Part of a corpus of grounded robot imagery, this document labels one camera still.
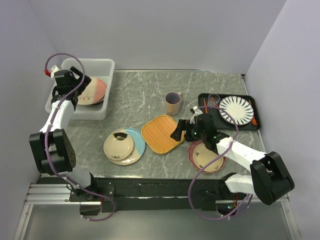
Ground wooden bamboo tray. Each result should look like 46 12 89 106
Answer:
141 114 185 155

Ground black serving tray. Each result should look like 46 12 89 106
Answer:
197 93 261 131

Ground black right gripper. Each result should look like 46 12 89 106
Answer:
170 119 207 142

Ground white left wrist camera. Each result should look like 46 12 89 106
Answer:
44 65 61 79

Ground small beige black-stroke plate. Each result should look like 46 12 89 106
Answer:
103 129 134 161

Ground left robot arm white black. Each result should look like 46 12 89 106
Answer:
29 66 100 201

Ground orange utensil on tray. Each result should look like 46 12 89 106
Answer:
251 117 258 126

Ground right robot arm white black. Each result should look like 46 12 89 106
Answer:
170 113 295 205

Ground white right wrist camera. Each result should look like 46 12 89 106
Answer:
190 106 203 124

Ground white blue striped plate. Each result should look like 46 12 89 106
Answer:
218 96 254 126

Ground beige blue large plate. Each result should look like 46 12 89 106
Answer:
107 127 146 166

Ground beige flower plate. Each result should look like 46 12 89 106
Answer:
192 143 225 173

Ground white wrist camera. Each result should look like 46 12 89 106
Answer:
190 106 203 124
44 65 61 79

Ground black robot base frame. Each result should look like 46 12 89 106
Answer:
68 175 253 216

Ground beige pink branch plate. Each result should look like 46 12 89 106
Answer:
77 77 107 106

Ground pink scalloped plate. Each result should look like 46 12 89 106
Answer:
188 140 227 174

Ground pink beige mug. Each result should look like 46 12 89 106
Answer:
164 92 183 117

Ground translucent white plastic bin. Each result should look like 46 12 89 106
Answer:
44 57 116 121

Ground small clear glass cup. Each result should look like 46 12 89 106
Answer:
207 93 221 109

